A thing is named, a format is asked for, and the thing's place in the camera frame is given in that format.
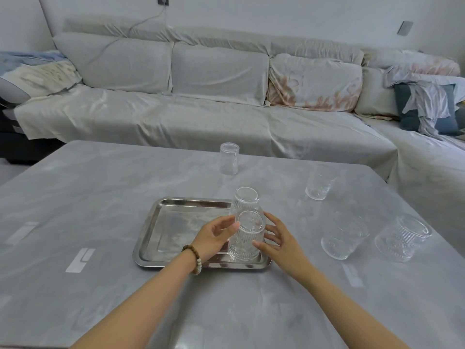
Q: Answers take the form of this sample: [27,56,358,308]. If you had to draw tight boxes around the person's left hand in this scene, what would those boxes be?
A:
[191,215,241,264]

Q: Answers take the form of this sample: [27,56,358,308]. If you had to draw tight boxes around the person's right hand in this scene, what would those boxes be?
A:
[252,211,310,277]

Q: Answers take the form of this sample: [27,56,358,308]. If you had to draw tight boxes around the clear ribbed drinking glass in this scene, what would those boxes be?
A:
[229,187,262,219]
[228,210,267,262]

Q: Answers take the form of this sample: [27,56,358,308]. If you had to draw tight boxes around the person's right forearm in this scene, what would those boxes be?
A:
[285,261,413,349]

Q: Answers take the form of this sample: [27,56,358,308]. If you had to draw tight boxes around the person's left forearm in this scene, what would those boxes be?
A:
[70,252,198,349]

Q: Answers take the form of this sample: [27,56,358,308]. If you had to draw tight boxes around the stainless steel tray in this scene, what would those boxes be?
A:
[132,198,273,272]

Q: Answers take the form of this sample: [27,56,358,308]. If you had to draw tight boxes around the smooth clear tall glass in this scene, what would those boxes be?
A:
[219,142,240,175]

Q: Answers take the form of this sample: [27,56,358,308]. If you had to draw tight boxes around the clear wide tumbler glass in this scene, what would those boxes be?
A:
[320,210,371,261]

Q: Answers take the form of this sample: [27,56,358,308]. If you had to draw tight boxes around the small clear patterned glass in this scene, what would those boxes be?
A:
[305,172,339,201]

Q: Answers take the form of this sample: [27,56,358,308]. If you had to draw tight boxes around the grey covered corner sofa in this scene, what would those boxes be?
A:
[14,17,465,253]

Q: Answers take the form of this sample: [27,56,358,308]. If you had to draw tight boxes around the clear ribbed footed glass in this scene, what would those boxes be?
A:
[374,214,433,263]

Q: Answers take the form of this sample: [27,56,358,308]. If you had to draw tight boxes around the white tape strip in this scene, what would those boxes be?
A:
[65,248,96,274]

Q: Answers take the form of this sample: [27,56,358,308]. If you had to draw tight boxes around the plain grey back cushion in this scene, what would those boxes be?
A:
[52,32,174,94]
[170,41,270,107]

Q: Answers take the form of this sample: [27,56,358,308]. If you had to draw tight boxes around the grey cushion with pink print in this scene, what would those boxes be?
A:
[267,53,364,113]

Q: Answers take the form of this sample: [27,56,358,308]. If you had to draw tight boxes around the small grey back cushion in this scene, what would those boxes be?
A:
[354,67,401,119]

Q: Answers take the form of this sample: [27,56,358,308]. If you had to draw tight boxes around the dark blue pillow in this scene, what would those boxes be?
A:
[394,83,463,136]

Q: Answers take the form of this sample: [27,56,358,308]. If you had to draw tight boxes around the crumpled light grey clothes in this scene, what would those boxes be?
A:
[383,65,465,139]

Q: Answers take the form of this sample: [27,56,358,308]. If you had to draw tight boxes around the black side furniture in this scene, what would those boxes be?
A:
[0,97,64,166]

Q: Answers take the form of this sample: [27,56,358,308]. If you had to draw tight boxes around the rolled pink floral blanket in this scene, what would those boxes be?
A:
[363,48,461,77]

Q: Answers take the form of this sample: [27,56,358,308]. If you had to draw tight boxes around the blue and cream folded quilt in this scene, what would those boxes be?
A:
[0,50,83,103]

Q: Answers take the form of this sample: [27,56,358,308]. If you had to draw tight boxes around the brown and white bead bracelet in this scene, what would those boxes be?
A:
[182,244,203,276]

